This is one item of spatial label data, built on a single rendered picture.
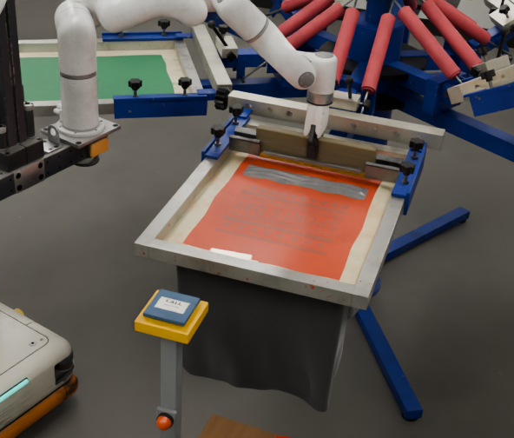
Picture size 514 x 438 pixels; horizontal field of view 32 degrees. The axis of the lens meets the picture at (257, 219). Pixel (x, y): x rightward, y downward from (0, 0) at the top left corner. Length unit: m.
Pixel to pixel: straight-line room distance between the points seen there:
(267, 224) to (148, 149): 2.48
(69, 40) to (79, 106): 0.18
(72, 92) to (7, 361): 1.02
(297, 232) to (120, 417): 1.12
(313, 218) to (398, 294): 1.46
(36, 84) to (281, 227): 1.17
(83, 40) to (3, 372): 1.16
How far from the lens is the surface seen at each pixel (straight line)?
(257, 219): 2.37
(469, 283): 3.96
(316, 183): 2.55
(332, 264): 2.22
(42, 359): 2.99
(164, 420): 2.19
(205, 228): 2.32
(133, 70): 3.26
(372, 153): 2.56
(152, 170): 4.58
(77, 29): 2.26
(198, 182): 2.46
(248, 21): 2.35
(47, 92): 3.09
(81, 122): 2.37
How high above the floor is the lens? 2.20
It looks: 32 degrees down
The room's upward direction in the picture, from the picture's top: 4 degrees clockwise
